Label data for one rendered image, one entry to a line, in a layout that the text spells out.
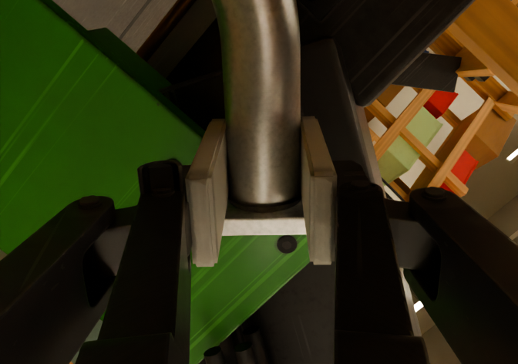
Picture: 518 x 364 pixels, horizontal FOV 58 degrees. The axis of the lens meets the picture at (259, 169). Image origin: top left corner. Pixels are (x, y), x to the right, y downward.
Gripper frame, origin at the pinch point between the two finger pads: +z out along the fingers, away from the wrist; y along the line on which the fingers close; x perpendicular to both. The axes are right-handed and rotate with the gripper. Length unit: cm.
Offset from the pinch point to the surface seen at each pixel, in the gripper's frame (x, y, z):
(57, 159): -0.5, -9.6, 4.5
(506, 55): -5, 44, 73
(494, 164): -289, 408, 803
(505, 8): 3, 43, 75
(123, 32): 2, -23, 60
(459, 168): -119, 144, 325
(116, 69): 3.5, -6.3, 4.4
